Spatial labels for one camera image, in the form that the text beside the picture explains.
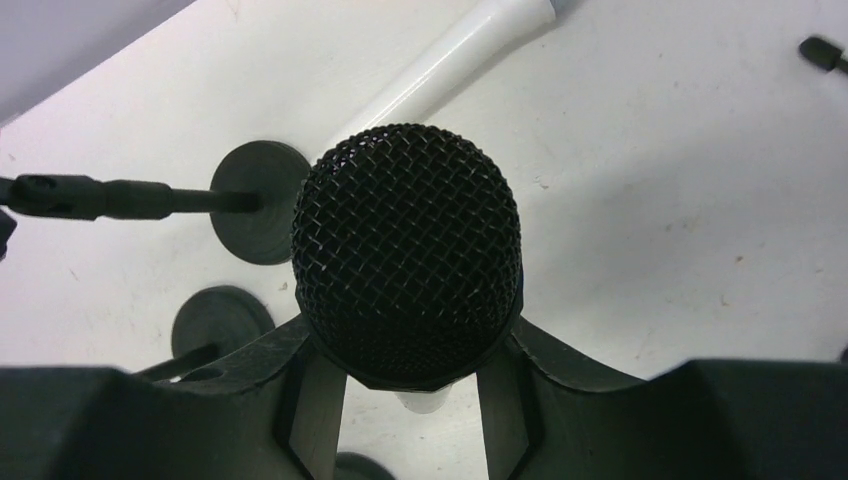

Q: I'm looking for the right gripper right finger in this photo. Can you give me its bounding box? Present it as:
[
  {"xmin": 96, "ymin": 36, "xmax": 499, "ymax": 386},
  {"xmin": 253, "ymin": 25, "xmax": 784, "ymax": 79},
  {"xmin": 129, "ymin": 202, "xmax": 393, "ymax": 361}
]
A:
[{"xmin": 477, "ymin": 320, "xmax": 847, "ymax": 479}]

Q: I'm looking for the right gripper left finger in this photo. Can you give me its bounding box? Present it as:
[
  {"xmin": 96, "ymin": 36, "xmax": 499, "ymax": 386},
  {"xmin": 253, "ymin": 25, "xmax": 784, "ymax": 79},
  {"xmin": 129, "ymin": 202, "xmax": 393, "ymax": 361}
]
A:
[{"xmin": 1, "ymin": 319, "xmax": 347, "ymax": 479}]

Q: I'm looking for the black round-base stand white mic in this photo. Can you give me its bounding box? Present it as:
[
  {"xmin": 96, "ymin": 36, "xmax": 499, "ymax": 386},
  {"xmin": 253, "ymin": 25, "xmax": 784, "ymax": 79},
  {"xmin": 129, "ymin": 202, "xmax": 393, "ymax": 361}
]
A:
[{"xmin": 135, "ymin": 285, "xmax": 275, "ymax": 382}]

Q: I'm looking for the black microphone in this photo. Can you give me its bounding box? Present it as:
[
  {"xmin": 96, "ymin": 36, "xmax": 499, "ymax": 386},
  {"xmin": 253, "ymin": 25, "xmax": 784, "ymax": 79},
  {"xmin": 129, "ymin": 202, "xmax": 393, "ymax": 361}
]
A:
[{"xmin": 291, "ymin": 123, "xmax": 526, "ymax": 392}]

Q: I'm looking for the white microphone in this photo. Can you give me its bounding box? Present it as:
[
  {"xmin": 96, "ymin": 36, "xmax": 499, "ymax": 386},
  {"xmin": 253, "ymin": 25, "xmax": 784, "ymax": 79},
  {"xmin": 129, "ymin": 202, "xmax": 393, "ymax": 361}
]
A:
[{"xmin": 327, "ymin": 0, "xmax": 558, "ymax": 415}]

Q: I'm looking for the black tripod shock-mount stand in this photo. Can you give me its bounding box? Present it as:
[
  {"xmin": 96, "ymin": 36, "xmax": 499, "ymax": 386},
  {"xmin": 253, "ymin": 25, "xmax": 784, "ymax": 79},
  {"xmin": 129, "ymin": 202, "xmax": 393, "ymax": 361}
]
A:
[{"xmin": 798, "ymin": 35, "xmax": 847, "ymax": 74}]

